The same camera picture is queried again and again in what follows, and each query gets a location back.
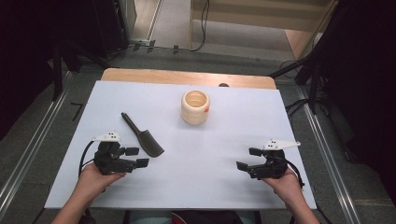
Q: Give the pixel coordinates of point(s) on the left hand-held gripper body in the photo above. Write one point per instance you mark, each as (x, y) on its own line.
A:
(107, 157)

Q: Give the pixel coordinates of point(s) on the small dark round object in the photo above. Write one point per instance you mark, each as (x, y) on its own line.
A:
(223, 84)

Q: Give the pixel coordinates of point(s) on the person's right hand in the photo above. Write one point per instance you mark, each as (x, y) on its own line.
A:
(285, 185)

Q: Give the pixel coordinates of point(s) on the light wooden shelf unit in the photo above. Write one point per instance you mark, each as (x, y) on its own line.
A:
(264, 18)

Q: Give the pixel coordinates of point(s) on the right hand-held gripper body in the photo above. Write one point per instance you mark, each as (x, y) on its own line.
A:
(274, 165)

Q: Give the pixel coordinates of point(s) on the cream ribbed cup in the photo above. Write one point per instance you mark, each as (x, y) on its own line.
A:
(195, 107)

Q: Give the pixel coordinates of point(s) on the black metal stand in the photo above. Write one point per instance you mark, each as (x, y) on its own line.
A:
(67, 59)
(311, 68)

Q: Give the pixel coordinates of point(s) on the person's left hand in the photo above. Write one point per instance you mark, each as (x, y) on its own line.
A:
(93, 182)

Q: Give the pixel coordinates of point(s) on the dark cabinet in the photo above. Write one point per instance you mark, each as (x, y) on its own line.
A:
(116, 25)

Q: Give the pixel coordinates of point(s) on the metal floor rail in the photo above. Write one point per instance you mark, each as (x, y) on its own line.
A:
(330, 155)
(34, 143)

